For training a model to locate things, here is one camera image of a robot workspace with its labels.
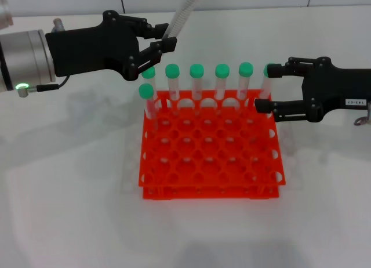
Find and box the green capped clear test tube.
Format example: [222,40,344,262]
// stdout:
[214,63,231,114]
[237,61,254,114]
[138,84,159,132]
[254,64,274,111]
[141,66,159,106]
[161,0,208,40]
[190,63,205,115]
[165,63,181,115]

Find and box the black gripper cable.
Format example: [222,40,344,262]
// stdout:
[353,102,371,126]
[16,75,71,98]

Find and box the orange test tube rack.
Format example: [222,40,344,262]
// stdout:
[137,89,287,200]

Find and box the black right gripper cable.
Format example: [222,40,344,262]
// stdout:
[353,102,371,126]

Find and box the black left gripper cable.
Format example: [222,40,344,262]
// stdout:
[16,75,71,98]

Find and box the silver camera mount knob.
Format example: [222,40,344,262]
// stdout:
[52,17,65,34]

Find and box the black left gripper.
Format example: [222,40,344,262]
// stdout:
[46,10,178,82]

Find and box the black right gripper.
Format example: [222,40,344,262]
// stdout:
[253,56,371,123]

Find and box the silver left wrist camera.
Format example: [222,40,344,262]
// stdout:
[0,0,14,31]

